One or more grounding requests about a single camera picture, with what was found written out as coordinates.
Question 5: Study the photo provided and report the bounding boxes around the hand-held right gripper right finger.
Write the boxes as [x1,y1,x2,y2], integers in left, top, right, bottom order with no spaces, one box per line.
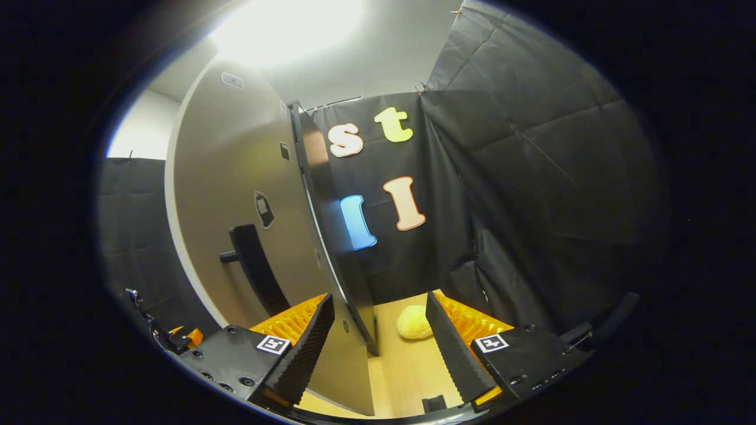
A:
[425,290,591,414]

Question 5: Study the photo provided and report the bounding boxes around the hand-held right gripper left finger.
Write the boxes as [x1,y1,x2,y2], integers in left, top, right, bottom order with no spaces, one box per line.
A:
[177,292,335,411]

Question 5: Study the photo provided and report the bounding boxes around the black cabinet door handle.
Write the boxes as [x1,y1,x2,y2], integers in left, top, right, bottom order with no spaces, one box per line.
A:
[220,224,291,318]

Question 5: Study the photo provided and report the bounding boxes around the grey cabinet door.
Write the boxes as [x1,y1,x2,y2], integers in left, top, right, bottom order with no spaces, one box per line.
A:
[164,53,376,417]

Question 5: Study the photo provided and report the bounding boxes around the grey cabinet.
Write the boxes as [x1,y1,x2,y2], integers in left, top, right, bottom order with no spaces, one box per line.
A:
[288,100,380,357]

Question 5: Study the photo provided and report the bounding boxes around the yellow round sponge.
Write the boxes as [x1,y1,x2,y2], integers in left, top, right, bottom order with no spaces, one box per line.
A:
[396,305,435,340]

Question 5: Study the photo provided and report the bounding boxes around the black backdrop cloth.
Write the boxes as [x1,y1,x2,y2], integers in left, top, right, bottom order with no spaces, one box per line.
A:
[97,0,671,349]

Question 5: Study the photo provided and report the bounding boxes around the large ceiling light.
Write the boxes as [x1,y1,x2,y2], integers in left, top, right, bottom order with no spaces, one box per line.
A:
[210,0,364,66]

